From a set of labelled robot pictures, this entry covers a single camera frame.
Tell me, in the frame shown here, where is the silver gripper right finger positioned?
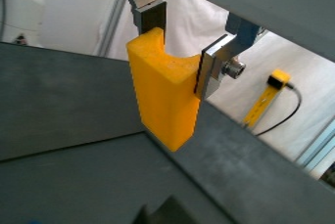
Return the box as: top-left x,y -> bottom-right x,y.
194,13 -> 266,100

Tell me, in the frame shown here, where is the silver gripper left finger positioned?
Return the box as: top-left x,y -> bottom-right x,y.
128,0 -> 167,34

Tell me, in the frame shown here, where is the yellow arch object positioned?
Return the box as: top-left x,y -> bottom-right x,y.
127,27 -> 199,152

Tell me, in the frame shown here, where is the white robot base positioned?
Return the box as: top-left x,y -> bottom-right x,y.
0,0 -> 45,47

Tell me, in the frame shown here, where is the yellow black sensor bar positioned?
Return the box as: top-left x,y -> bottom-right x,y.
242,69 -> 290,128

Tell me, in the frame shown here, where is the black sensor cable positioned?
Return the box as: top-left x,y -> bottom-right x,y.
253,83 -> 304,137

